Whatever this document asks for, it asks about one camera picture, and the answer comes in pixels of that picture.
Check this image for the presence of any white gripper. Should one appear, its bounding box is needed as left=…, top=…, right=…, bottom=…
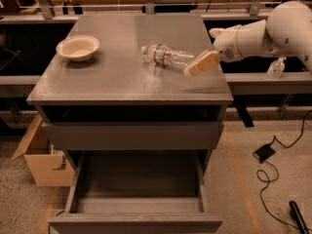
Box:
left=183, top=24, right=243, bottom=76

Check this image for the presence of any clear plastic water bottle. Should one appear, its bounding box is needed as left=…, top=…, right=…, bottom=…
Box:
left=140, top=43, right=196, bottom=70

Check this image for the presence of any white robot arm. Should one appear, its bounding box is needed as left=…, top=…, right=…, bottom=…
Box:
left=183, top=1, right=312, bottom=76

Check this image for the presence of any clear sanitizer pump bottle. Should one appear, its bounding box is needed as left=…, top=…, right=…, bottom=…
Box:
left=266, top=57, right=286, bottom=79

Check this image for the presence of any grey top drawer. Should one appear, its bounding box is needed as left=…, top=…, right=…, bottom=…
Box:
left=42, top=122, right=223, bottom=151

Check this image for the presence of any grey drawer cabinet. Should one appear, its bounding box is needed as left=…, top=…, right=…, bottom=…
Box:
left=26, top=14, right=234, bottom=180

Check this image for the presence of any open grey middle drawer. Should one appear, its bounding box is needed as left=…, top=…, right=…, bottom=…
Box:
left=49, top=151, right=222, bottom=234

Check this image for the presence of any black power adapter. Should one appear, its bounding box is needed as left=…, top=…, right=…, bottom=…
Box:
left=253, top=144, right=275, bottom=163

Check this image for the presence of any white paper bowl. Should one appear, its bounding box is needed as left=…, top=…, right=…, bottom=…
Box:
left=56, top=35, right=99, bottom=62

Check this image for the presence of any black cylindrical object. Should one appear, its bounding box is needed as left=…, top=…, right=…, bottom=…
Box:
left=289, top=201, right=310, bottom=234

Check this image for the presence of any open cardboard box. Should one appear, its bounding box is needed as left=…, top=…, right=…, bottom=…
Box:
left=11, top=115, right=74, bottom=187

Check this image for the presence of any metal railing frame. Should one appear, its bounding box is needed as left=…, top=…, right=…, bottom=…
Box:
left=0, top=0, right=312, bottom=21

